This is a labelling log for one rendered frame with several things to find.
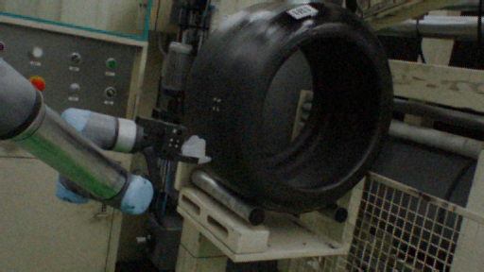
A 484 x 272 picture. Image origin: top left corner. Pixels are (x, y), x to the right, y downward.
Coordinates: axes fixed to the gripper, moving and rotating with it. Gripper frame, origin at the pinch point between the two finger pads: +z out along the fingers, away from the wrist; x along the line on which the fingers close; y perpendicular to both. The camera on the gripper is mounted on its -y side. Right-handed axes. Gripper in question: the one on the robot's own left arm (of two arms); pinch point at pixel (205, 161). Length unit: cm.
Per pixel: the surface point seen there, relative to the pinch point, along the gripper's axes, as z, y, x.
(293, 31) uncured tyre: 6.6, 35.3, -11.1
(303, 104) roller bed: 54, 21, 37
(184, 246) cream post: 21, -37, 35
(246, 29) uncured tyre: -0.9, 33.1, -3.2
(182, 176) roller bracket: 7.7, -10.2, 23.9
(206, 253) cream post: 25, -35, 26
